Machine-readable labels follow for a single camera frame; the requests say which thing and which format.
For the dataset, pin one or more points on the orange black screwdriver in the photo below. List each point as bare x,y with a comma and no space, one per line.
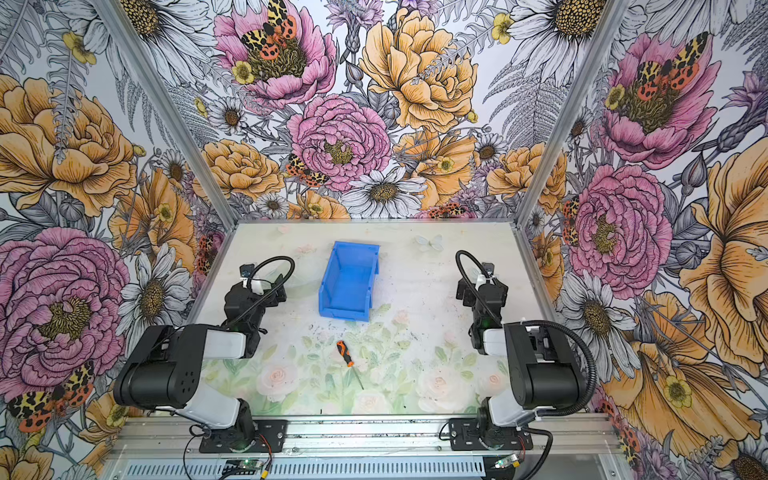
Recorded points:
344,352

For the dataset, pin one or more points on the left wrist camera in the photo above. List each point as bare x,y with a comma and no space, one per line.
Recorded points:
247,271

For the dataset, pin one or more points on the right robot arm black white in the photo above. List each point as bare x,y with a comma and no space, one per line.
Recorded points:
541,367

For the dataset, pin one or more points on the blue plastic bin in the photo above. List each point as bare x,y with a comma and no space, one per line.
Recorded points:
346,290

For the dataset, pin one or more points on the white perforated cable duct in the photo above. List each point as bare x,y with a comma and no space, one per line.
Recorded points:
463,467

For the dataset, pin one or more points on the green circuit board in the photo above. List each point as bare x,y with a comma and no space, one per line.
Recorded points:
247,466

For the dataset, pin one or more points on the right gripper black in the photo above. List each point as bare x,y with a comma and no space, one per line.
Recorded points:
467,299

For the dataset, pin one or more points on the aluminium mounting rail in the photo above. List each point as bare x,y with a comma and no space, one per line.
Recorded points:
168,438

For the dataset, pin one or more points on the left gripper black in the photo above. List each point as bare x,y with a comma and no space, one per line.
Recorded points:
273,299

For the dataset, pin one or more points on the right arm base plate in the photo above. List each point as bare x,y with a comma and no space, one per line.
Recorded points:
470,434

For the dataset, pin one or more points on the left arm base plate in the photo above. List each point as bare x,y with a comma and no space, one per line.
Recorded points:
263,436

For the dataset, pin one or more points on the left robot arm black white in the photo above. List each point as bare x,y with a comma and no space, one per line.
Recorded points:
164,370

